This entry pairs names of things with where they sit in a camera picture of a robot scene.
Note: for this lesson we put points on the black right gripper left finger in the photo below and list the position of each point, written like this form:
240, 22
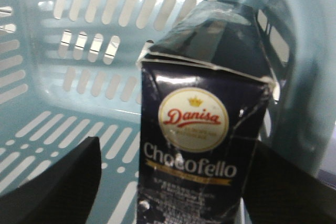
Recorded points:
63, 193

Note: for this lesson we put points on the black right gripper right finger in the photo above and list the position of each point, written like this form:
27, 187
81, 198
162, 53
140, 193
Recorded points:
279, 192

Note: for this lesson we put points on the dark blue Chocofello cookie box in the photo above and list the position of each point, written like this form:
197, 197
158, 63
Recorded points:
206, 86

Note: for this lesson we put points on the light blue plastic basket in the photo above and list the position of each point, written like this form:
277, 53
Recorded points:
69, 71

